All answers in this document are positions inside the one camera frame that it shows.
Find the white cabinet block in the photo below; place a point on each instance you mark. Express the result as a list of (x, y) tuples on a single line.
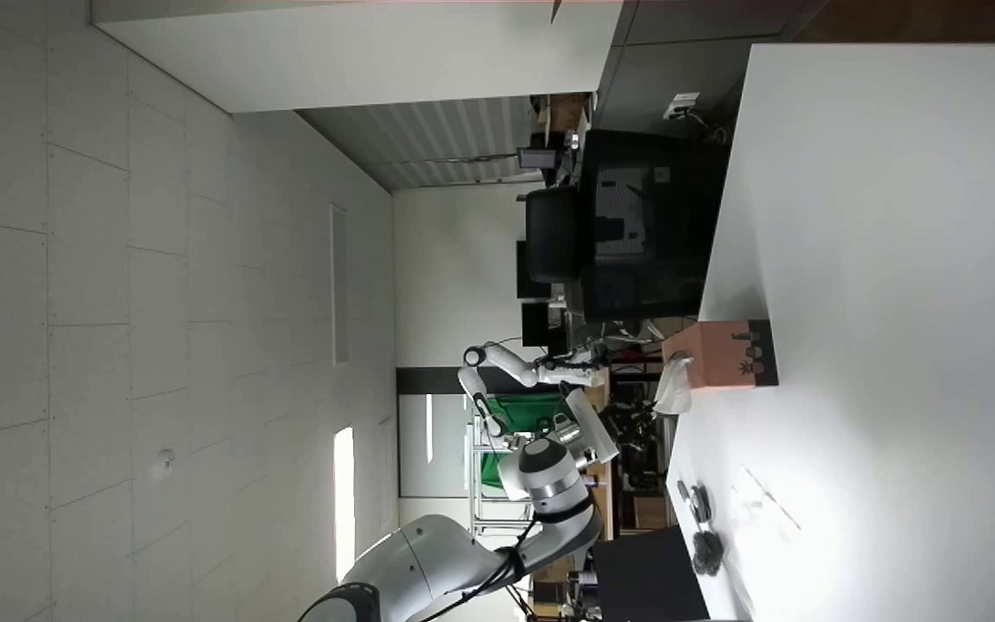
[(347, 53)]

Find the white metal frame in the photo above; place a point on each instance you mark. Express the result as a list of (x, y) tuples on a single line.
[(473, 472)]

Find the brown cardboard box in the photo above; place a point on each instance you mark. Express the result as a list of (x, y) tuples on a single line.
[(562, 110)]

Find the black computer monitor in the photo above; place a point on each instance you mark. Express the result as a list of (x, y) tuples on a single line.
[(657, 228)]

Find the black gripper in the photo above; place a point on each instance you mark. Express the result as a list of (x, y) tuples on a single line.
[(624, 443)]

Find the bright ceiling light panel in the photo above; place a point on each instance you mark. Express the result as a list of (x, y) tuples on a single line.
[(342, 486)]

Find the black case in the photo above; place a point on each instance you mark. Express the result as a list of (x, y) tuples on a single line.
[(648, 576)]

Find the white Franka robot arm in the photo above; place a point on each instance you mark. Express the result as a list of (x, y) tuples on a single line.
[(428, 564)]

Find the pale round ceiling detector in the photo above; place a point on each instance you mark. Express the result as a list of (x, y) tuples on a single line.
[(163, 463)]

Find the grey corrugated panel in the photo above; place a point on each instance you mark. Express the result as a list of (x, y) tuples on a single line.
[(441, 144)]

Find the orange tissue box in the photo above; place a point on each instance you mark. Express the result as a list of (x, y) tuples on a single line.
[(716, 350)]

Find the small white robot arm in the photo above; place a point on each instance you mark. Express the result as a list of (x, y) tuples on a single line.
[(519, 362)]

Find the small white box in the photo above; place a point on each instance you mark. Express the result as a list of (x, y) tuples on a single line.
[(682, 104)]

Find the wooden shelf rack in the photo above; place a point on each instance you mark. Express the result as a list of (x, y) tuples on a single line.
[(635, 505)]

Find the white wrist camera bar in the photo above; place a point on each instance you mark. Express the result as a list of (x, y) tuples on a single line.
[(593, 427)]

